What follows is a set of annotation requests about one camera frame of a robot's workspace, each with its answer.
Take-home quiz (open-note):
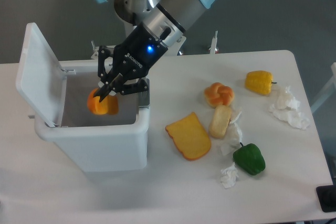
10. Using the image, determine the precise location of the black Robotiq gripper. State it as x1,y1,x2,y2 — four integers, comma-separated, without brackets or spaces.
93,23,168,102

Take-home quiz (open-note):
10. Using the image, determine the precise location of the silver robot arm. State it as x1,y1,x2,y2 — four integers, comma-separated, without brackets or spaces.
95,0,216,100

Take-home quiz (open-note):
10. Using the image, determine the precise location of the white trash can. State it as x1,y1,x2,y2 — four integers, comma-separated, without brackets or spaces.
35,60,150,172

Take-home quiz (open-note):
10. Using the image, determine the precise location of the white trash can lid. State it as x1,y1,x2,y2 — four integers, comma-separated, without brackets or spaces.
16,23,76,127

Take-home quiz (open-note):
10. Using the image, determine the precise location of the round braided bread roll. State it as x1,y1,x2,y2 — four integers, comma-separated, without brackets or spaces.
204,82,235,108

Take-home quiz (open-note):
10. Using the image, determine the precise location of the pale rectangular bread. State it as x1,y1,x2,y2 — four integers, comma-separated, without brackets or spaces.
209,105,232,138

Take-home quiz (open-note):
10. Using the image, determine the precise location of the crumpled tissue under bread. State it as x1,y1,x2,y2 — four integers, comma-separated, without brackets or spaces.
220,107,243,156

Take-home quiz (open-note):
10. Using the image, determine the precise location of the orange toast slice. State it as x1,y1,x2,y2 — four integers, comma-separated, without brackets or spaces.
165,112,212,161

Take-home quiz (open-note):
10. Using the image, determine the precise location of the yellow bell pepper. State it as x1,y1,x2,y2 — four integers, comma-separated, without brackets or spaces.
245,70,277,95

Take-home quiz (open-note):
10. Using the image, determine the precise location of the small crumpled white tissue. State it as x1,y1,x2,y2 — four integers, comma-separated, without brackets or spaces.
219,162,239,189

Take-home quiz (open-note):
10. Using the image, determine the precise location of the green bell pepper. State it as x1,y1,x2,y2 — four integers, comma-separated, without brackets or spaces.
233,143,266,176

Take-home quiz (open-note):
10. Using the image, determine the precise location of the large crumpled white tissue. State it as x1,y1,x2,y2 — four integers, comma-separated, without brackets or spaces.
268,86,310,130

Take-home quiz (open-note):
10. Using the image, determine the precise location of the black device at edge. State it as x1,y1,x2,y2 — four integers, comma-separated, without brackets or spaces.
316,185,335,212

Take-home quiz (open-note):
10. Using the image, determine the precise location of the white metal base frame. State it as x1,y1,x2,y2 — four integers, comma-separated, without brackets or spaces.
91,30,219,60

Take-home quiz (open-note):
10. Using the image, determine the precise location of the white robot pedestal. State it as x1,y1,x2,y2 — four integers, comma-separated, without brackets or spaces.
114,0,147,37

